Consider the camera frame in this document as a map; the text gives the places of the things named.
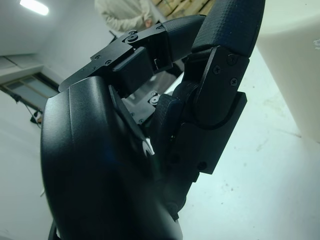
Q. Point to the person in cream sweater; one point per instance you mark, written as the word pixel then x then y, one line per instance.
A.
pixel 122 15

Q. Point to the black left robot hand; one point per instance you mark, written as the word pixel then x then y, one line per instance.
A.
pixel 100 162

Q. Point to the dark framed window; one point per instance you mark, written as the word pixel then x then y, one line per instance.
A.
pixel 27 85

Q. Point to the cream two-slot toaster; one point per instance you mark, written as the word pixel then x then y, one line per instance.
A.
pixel 297 75

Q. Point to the black tripod stand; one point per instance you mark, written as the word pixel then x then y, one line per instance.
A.
pixel 33 116

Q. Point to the stacked wooden pallets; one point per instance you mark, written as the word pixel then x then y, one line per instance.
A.
pixel 180 6

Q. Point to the ceiling light panel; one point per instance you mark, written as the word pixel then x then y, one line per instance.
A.
pixel 35 3

